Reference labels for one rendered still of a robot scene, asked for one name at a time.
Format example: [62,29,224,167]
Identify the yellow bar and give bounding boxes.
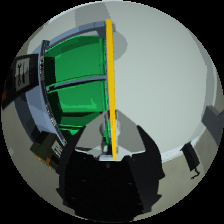
[106,19,116,160]

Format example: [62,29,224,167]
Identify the green open bin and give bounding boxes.
[58,121,110,147]
[47,79,108,127]
[44,36,106,88]

